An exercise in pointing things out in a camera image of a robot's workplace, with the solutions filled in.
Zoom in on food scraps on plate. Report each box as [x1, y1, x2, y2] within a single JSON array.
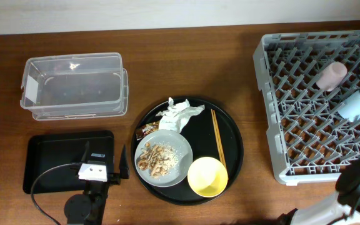
[[137, 142, 179, 179]]

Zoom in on white tissue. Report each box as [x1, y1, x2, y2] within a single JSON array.
[[156, 97, 205, 133]]

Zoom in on wooden chopstick left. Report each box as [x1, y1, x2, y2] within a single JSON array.
[[211, 108, 226, 168]]

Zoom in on grey plate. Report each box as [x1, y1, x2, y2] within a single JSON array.
[[134, 130, 193, 188]]

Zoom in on brown Nescafe Gold sachet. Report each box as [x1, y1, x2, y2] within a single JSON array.
[[135, 121, 159, 140]]

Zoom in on white label on bin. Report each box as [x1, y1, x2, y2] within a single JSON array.
[[25, 76, 39, 104]]

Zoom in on pink cup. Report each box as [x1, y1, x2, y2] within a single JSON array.
[[316, 62, 348, 92]]

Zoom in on grey dishwasher rack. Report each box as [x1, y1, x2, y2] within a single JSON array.
[[253, 30, 360, 186]]

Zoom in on round black tray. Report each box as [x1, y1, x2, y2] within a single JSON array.
[[131, 97, 244, 206]]

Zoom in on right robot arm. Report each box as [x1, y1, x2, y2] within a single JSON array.
[[275, 158, 360, 225]]

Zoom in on black rectangular tray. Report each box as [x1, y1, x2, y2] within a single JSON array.
[[22, 130, 114, 194]]

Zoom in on light blue cup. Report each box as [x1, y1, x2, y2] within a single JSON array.
[[337, 91, 360, 122]]

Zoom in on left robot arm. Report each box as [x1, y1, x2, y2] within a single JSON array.
[[64, 144, 129, 224]]

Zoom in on yellow bowl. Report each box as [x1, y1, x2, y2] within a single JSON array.
[[187, 157, 229, 198]]

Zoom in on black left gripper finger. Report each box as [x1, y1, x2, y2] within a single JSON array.
[[81, 141, 89, 163], [119, 145, 129, 179]]

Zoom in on clear plastic bin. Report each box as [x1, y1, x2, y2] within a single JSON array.
[[20, 52, 129, 121]]

